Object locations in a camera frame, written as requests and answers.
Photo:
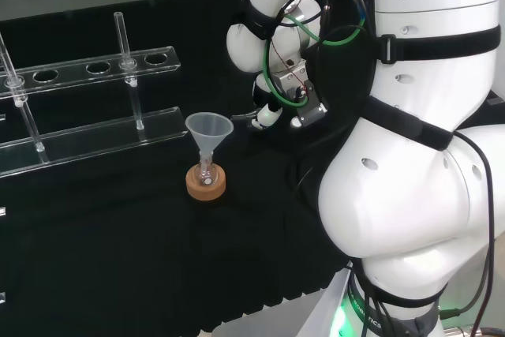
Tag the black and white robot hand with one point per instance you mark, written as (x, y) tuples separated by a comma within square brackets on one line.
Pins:
[(268, 116)]

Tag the clear glass weighing funnel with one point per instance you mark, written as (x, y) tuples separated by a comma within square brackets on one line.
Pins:
[(242, 117)]

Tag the translucent plastic funnel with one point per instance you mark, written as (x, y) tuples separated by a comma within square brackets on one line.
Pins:
[(209, 128)]

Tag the clear acrylic funnel stand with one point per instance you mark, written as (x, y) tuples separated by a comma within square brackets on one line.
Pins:
[(98, 135)]

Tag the small round-bottom glass flask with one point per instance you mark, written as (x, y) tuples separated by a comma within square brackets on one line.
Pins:
[(206, 175)]

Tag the black cloth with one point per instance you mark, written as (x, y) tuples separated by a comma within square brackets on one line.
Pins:
[(118, 254)]

